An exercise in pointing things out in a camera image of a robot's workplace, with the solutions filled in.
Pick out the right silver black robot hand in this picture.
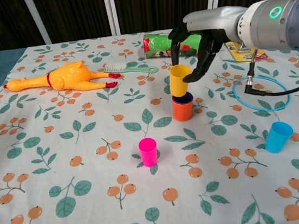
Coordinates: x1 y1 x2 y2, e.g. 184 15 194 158
164 3 256 86

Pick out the yellow plastic cup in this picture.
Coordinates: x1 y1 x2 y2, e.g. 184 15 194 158
167 63 195 98

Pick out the dark blue plastic cup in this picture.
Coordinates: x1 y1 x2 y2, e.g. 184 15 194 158
171 91 194 106

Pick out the light blue plastic cup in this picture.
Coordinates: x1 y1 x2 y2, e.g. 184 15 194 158
262 120 296 155

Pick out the pink plastic cup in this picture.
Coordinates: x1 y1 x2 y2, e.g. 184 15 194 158
137 136 160 169

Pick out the orange plastic cup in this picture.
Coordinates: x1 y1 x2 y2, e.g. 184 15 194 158
170 93 196 123

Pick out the razor on yellow card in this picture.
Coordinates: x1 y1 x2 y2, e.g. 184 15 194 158
224 36 269 65

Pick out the green cylindrical can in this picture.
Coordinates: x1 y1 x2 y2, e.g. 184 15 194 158
141 27 206 63

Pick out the yellow rubber chicken toy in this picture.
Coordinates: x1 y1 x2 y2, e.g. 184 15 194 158
1 56 120 102

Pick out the floral print tablecloth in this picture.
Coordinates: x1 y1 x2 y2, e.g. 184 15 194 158
0 13 299 224

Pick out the light blue plastic ring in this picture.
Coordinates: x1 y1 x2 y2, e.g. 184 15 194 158
231 71 293 116

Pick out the green handled brush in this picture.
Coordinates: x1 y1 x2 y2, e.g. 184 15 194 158
102 57 159 79

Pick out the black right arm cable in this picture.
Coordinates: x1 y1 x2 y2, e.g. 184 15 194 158
239 44 299 100

